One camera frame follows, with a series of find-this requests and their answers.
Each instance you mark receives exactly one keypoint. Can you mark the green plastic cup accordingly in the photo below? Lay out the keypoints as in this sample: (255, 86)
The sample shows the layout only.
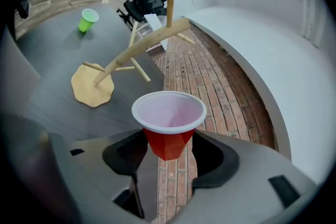
(85, 24)

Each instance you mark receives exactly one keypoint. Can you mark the red plastic cup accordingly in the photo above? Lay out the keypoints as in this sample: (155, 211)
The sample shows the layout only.
(168, 144)

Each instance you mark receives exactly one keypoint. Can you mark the wooden cup tree stand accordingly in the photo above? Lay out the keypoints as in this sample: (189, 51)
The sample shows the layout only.
(89, 89)

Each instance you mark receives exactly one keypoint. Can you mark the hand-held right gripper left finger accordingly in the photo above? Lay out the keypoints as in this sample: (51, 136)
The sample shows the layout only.
(105, 186)

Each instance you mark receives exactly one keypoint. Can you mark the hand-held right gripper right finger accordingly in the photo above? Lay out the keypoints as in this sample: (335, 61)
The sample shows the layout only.
(244, 173)

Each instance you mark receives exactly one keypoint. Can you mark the black office chair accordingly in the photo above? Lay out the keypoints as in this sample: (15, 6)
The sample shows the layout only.
(145, 6)

